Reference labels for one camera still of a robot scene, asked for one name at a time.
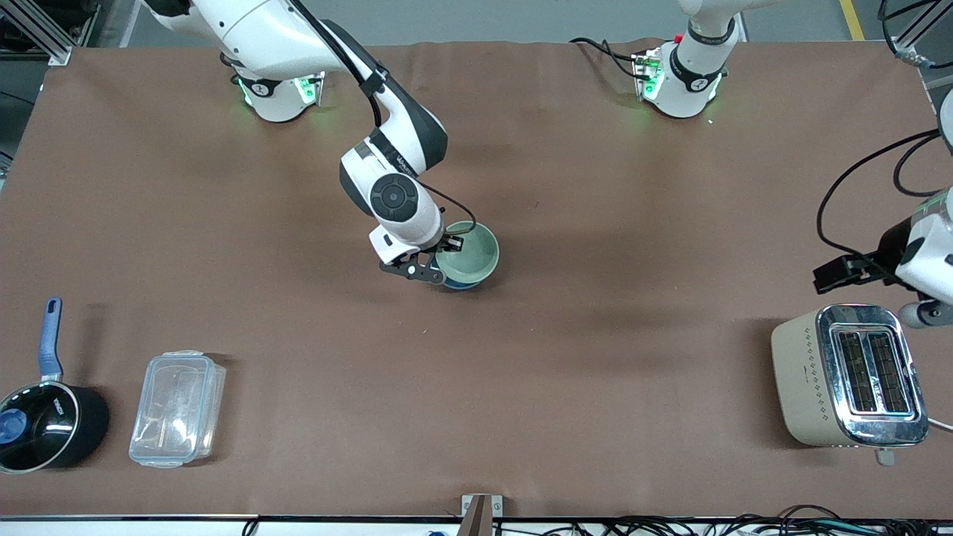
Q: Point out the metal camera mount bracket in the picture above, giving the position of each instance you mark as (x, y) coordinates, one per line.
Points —
(482, 514)

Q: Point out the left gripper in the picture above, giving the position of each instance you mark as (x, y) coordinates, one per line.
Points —
(884, 255)

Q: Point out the beige and chrome toaster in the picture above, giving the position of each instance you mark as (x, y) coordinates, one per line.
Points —
(834, 380)

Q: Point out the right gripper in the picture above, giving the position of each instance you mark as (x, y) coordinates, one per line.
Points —
(438, 246)

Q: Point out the brown table mat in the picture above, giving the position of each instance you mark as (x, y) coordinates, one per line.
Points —
(595, 335)

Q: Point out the clear plastic lidded container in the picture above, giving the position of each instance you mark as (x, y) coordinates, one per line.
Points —
(175, 409)

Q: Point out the aluminium frame profile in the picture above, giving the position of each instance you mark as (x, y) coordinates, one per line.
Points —
(41, 30)

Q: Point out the green bowl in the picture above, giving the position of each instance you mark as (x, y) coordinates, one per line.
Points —
(467, 253)

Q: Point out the glass lid with blue knob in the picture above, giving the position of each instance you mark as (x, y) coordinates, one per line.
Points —
(48, 428)

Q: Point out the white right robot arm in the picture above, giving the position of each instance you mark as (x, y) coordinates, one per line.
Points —
(268, 30)

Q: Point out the blue bowl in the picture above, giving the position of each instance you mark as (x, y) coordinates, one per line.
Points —
(463, 284)

